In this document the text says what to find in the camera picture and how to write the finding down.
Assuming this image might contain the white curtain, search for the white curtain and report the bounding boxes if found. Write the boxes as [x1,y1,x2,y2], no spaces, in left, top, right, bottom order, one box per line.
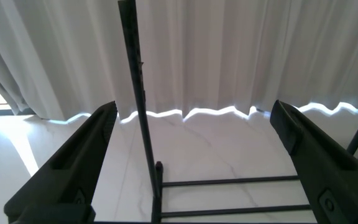
[0,0,358,124]

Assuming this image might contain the black clothes rack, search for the black clothes rack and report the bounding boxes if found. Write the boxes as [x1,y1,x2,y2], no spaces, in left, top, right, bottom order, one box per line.
[117,0,358,224]

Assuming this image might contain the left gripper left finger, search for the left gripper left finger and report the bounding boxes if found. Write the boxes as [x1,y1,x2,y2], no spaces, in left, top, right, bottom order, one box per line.
[4,101,118,224]

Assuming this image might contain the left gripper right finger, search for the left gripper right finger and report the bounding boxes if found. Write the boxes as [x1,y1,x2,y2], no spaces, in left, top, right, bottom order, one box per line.
[269,99,358,224]

